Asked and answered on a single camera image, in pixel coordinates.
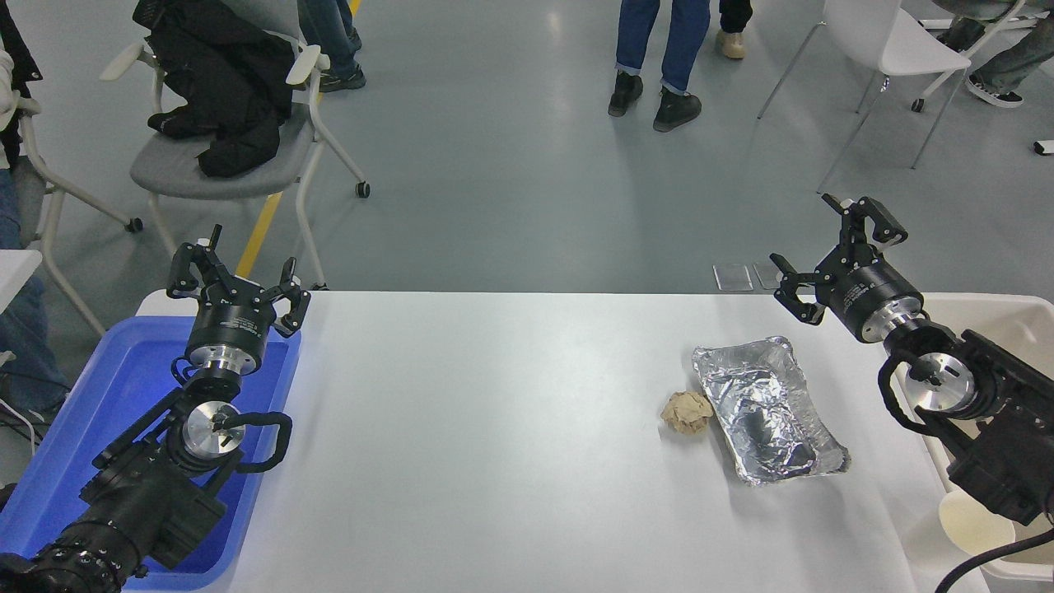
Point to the clear floor plate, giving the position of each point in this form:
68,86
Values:
733,277
766,276

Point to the white chair frame with caster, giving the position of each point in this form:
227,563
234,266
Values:
947,74

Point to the person in dark shoes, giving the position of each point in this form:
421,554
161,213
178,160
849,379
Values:
329,41

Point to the small white table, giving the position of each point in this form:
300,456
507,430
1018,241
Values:
16,272

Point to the blue plastic tray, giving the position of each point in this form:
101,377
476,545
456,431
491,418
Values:
90,412

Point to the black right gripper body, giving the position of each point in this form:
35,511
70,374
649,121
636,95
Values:
869,288

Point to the large pale bin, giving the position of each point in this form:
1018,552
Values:
1013,321

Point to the black clothing pile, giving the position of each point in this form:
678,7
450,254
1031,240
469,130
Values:
222,82

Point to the white frame wheeled chair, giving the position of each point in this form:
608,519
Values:
53,198

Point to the white paper cup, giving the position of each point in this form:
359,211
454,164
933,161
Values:
976,523

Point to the grey seat white frame chair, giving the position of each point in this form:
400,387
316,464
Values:
173,169

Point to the person in striped sneakers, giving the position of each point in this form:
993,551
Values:
1005,66

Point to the person in tan shoes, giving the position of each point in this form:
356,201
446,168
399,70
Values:
733,33

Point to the person in blue jeans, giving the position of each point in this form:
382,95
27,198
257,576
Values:
671,41

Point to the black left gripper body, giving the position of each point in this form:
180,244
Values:
235,321

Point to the silver foil tray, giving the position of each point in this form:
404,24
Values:
770,412

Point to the small white floor object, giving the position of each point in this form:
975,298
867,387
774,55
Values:
1044,147

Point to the crumpled tan paper ball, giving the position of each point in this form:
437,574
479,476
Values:
687,412

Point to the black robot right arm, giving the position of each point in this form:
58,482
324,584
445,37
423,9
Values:
1000,445

